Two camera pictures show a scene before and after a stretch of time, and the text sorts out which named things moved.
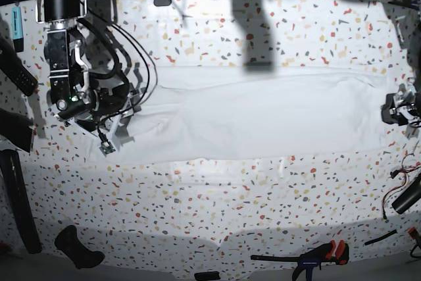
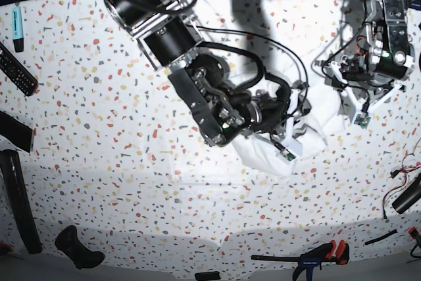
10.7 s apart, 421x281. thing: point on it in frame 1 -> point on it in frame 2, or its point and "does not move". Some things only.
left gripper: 102,112 -> 279,112
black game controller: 68,243 does not move
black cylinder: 408,198 does not move
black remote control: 11,66 does not move
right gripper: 402,107 -> 356,79
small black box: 207,276 does not move
